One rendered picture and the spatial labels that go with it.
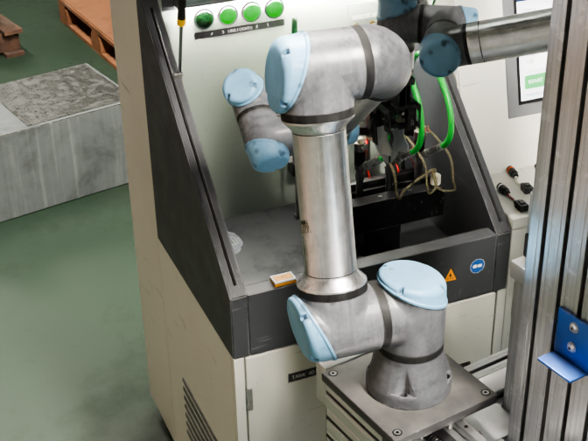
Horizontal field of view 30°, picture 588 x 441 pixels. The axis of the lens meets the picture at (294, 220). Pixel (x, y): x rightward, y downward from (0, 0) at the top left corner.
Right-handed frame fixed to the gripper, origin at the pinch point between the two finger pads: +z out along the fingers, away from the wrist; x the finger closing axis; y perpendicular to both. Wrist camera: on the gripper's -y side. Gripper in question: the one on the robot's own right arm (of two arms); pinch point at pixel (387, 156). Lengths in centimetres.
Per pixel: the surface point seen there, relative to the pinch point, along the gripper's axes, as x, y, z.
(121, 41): -35, -80, -4
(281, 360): -24, -3, 48
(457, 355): 22, -3, 60
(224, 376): -35, -10, 54
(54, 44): 7, -431, 123
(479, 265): 26.5, -2.9, 35.5
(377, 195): 11.7, -26.7, 25.2
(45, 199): -38, -236, 118
